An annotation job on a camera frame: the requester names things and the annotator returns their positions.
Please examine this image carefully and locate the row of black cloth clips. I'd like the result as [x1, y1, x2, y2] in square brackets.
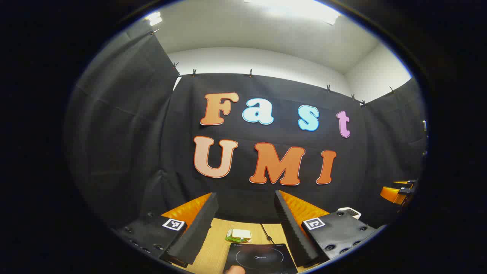
[150, 29, 396, 107]

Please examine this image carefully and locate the black induction cooktop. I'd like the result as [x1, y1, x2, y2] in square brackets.
[223, 243, 298, 274]

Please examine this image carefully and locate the black backdrop cloth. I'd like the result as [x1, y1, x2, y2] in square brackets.
[65, 29, 428, 244]

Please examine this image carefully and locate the small ceiling light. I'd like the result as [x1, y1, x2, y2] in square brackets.
[145, 11, 163, 26]

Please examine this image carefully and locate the sandwich with green lettuce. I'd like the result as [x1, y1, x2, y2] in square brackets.
[225, 229, 252, 243]

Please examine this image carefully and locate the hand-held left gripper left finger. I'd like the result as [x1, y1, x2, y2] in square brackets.
[114, 192, 219, 269]

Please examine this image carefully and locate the large ceiling light panel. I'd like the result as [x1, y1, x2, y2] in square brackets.
[243, 0, 341, 25]

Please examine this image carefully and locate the white toaster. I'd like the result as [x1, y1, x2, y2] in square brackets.
[337, 207, 362, 220]

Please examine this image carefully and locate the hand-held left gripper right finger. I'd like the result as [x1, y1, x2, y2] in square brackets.
[275, 190, 387, 268]

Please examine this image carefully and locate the black power cable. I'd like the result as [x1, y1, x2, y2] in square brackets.
[260, 223, 275, 244]

